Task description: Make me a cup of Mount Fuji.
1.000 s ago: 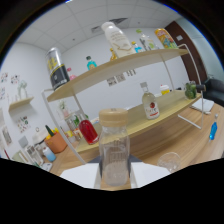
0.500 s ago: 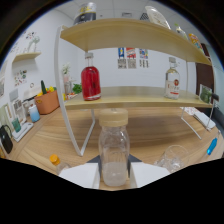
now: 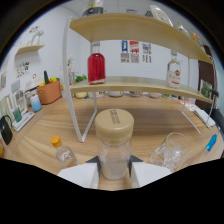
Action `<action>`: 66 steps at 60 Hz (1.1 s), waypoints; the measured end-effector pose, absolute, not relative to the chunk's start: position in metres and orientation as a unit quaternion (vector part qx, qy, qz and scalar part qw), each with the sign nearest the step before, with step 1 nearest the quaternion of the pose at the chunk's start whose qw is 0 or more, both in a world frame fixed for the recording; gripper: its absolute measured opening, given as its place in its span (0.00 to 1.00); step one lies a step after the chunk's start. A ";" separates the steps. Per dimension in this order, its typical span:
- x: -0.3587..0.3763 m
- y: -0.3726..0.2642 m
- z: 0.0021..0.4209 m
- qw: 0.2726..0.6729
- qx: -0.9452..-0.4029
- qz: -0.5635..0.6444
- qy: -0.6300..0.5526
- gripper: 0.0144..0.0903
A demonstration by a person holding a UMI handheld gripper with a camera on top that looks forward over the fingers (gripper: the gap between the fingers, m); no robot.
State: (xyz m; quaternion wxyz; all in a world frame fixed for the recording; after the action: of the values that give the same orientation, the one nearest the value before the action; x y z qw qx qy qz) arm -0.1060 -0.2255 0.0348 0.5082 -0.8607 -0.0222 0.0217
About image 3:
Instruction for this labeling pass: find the clear bottle with orange cap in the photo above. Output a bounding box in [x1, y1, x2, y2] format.
[50, 135, 79, 168]

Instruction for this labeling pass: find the clear glass with ice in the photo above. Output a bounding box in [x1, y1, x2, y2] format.
[148, 132, 190, 173]

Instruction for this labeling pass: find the blue liquid bottle silver cap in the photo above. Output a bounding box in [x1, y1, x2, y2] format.
[205, 133, 218, 153]

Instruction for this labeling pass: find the white tray with green cup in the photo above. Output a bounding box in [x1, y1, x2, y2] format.
[11, 107, 35, 133]

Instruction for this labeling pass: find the white pouch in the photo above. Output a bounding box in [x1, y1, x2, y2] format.
[193, 108, 216, 129]

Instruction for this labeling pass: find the small white and blue bottle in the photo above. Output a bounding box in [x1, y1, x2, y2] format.
[29, 94, 43, 113]

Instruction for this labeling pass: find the black kettle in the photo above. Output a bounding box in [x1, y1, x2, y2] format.
[0, 115, 14, 146]

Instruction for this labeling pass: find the orange storage basket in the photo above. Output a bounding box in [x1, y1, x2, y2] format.
[36, 70, 63, 105]

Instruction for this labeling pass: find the green potted plant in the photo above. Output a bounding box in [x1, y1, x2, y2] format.
[74, 73, 88, 84]

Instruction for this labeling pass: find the clear bottle with red label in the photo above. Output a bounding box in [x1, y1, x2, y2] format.
[165, 49, 182, 90]

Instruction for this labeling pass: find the red liquid bottle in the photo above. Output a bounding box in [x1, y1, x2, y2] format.
[87, 41, 107, 85]

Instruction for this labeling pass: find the white-framed wooden two-tier shelf rack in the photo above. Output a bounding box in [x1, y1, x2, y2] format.
[62, 12, 218, 144]

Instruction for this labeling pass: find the clear bottle with green cap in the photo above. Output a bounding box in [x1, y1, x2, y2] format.
[176, 22, 191, 38]

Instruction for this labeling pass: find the multicolour wall poster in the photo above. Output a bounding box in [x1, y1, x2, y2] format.
[142, 43, 153, 64]

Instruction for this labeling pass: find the red wall poster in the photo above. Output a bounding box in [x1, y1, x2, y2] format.
[129, 40, 140, 64]

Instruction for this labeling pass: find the blue and yellow wall poster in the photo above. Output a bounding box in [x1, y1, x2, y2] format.
[120, 40, 129, 64]

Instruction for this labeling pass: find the wooden wall shelf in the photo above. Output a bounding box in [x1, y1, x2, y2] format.
[14, 43, 46, 56]

